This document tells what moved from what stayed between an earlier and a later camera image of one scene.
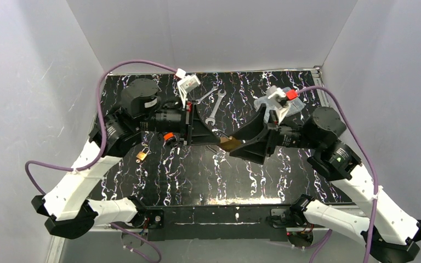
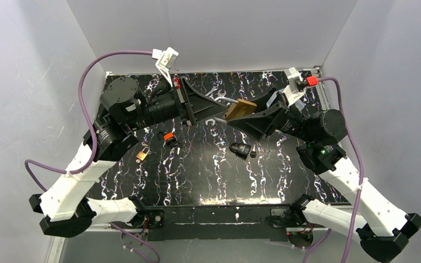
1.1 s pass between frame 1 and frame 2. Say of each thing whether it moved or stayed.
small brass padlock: stayed
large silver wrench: stayed
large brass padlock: moved
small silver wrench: stayed
